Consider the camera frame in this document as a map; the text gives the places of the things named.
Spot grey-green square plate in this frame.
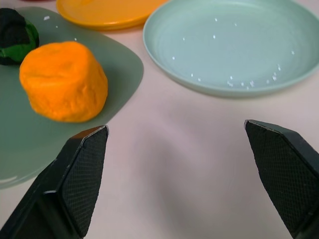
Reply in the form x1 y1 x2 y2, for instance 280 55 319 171
0 6 145 190

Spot orange dough lump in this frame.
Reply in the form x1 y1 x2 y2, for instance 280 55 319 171
19 41 109 123

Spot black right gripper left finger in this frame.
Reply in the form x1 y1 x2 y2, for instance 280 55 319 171
0 124 110 239

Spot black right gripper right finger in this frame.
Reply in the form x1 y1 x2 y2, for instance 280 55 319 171
244 119 319 239

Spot orange round plate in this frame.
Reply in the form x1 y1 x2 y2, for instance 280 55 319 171
55 0 170 31

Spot black and green dough lump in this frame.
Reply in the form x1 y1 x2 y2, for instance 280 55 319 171
0 7 40 66

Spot light green round plate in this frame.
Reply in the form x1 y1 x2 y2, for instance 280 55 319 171
143 0 319 98

